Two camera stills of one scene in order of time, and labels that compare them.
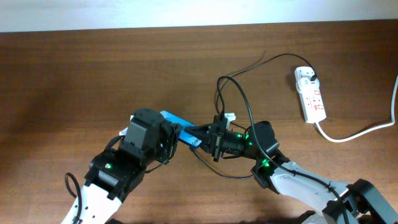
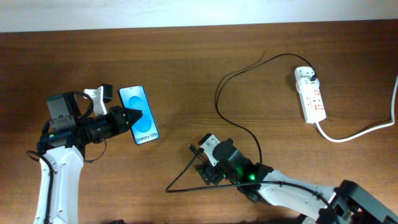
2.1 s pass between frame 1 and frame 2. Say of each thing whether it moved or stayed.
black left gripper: moved
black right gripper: moved
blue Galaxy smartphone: moved
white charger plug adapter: stayed
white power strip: stayed
